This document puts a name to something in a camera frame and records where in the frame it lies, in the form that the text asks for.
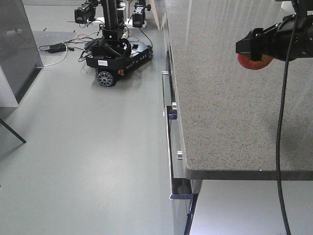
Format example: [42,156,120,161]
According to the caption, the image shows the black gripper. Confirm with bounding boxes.
[236,15,313,61]

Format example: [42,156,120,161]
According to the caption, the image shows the red yellow apple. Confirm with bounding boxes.
[237,54,273,70]

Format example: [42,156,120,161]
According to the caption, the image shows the black mobile robot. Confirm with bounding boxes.
[74,0,154,87]

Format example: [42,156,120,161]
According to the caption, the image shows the black power adapter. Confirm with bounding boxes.
[39,42,74,53]

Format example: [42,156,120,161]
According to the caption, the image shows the black hanging cable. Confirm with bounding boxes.
[275,0,300,235]

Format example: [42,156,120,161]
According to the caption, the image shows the chrome drawer handle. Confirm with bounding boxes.
[161,71,193,200]

